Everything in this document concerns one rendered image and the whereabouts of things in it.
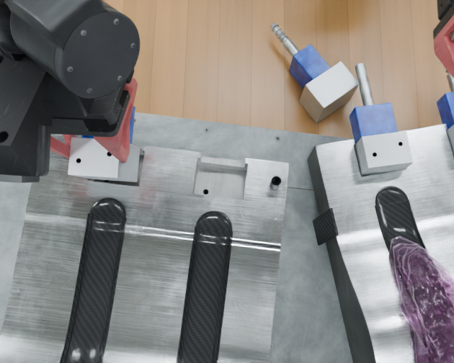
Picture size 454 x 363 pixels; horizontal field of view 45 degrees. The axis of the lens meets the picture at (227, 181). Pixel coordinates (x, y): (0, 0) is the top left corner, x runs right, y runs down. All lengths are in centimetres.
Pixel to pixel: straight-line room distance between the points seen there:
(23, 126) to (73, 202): 21
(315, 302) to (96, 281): 25
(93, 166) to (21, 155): 16
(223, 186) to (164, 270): 11
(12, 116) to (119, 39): 9
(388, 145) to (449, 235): 12
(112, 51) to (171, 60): 37
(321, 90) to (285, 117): 6
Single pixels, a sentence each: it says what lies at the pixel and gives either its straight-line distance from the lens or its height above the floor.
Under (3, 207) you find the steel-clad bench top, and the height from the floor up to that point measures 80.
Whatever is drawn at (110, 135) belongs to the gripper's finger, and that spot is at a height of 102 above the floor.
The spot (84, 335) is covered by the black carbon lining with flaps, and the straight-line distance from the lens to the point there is 57.
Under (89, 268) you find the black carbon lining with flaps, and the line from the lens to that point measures 57.
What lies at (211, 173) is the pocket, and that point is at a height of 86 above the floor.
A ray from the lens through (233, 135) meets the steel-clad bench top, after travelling 68.
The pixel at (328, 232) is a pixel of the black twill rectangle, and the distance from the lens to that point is 61.
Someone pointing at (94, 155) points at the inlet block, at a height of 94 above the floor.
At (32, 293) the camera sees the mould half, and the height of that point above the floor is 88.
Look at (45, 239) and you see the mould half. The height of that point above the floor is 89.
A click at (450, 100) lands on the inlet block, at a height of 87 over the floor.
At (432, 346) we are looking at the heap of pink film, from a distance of 55.
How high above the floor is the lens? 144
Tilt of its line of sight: 75 degrees down
